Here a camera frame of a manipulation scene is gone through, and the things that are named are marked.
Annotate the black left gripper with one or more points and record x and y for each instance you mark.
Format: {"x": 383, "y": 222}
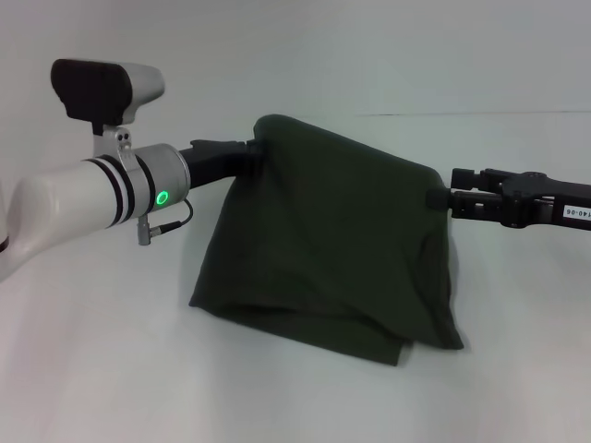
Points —
{"x": 212, "y": 161}

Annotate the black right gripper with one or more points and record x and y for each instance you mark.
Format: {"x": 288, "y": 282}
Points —
{"x": 545, "y": 198}

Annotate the dark green FREE! t-shirt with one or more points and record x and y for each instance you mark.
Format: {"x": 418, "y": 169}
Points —
{"x": 332, "y": 231}

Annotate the left robot arm silver white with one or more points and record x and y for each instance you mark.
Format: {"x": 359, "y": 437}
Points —
{"x": 92, "y": 198}

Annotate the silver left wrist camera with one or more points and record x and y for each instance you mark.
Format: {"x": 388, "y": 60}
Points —
{"x": 101, "y": 92}

